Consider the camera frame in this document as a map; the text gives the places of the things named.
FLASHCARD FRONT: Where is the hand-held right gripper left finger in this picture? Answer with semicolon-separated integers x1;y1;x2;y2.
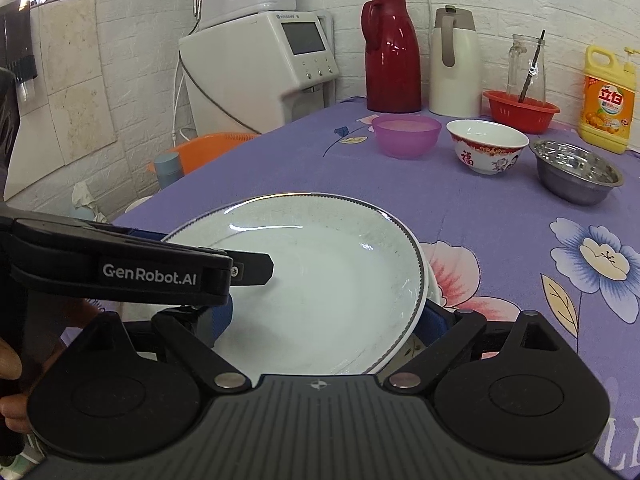
70;296;253;392

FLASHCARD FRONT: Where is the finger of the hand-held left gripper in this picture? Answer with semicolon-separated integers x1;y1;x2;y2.
231;254;275;284
125;228;174;244

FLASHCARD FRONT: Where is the orange plastic stool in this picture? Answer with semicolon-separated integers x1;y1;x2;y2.
167;131;261;177

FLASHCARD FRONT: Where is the beige marble board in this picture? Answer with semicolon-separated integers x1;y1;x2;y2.
4;0;125;202

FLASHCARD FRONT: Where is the white thermos jug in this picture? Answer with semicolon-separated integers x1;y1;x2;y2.
428;5;483;117

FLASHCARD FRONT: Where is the grey hose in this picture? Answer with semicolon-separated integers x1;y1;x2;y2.
180;0;263;134

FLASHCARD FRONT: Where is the white plate with grey rim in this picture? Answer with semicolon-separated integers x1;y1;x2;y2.
161;191;430;376

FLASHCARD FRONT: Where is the yellow detergent bottle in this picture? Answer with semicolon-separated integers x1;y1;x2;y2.
578;45;640;155

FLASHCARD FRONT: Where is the grey-blue thermos cup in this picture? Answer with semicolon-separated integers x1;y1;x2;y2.
153;154;182;192

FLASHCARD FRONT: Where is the glass jar with stick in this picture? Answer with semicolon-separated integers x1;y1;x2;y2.
506;34;547;106

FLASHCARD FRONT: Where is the white round object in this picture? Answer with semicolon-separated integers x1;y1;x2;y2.
124;195;152;217

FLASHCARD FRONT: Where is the white water dispenser with screen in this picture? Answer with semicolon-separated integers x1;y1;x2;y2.
178;10;342;136

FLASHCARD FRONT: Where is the purple floral tablecloth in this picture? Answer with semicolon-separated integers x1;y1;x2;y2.
112;96;640;463

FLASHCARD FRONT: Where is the red plastic basket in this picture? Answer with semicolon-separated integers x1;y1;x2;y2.
482;90;561;135

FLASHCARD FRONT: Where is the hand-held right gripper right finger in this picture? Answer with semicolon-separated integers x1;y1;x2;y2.
382;304;568;392

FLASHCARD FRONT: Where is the stainless steel bowl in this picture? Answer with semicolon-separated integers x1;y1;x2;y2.
530;139;625;206

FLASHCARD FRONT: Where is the red thermos jug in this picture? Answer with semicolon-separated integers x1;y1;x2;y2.
361;0;422;114

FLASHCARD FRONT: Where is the dark bottle brush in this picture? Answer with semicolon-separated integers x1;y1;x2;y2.
518;30;546;104

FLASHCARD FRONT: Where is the purple plastic bowl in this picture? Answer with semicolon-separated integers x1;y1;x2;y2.
371;114;442;160

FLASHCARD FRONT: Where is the person's left hand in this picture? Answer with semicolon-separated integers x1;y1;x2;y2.
0;336;32;435

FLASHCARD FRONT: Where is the white ceramic bowl red print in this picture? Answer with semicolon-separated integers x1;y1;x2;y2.
446;119;530;176

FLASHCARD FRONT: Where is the crumpled white tissue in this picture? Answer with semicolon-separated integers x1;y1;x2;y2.
70;181;108;223

